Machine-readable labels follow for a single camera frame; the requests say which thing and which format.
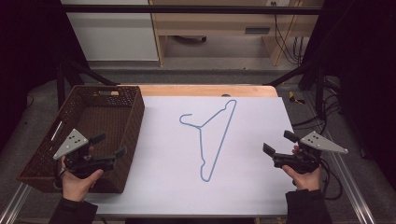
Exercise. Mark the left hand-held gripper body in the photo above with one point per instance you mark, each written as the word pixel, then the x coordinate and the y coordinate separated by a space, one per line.
pixel 71 143

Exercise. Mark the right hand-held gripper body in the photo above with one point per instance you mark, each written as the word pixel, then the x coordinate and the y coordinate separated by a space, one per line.
pixel 319 143

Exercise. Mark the brown woven basket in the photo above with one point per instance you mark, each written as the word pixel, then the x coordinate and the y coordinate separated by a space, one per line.
pixel 102 121

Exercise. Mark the person's right hand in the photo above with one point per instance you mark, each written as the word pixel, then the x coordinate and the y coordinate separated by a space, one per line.
pixel 305 179

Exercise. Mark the person's left hand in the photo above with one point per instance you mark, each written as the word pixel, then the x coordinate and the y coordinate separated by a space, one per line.
pixel 75 187

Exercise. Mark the yellow and black tool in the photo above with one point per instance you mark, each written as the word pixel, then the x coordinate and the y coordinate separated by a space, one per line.
pixel 294 98

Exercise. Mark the white paper sheet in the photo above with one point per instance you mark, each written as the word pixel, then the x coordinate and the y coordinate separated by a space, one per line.
pixel 168 174

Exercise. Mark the wooden table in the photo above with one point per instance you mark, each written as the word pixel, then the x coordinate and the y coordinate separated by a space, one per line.
pixel 186 90

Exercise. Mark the black curtain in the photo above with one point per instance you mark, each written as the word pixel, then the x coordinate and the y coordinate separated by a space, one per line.
pixel 28 46
pixel 361 62

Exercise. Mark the white cabinet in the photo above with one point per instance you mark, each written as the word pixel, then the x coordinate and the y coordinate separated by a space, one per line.
pixel 112 34

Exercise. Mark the dark object under desk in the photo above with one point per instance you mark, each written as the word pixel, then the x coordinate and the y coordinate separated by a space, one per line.
pixel 190 39

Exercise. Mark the light wooden desk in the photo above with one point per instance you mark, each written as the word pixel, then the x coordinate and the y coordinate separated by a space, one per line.
pixel 214 21

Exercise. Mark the aluminium rail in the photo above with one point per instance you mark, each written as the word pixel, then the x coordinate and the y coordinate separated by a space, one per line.
pixel 14 205
pixel 351 183

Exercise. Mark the black frame leg with strut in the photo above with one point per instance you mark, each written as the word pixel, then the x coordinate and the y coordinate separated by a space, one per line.
pixel 60 84
pixel 319 90

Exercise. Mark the black horizontal frame bar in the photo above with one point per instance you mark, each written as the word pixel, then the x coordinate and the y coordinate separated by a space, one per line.
pixel 186 9

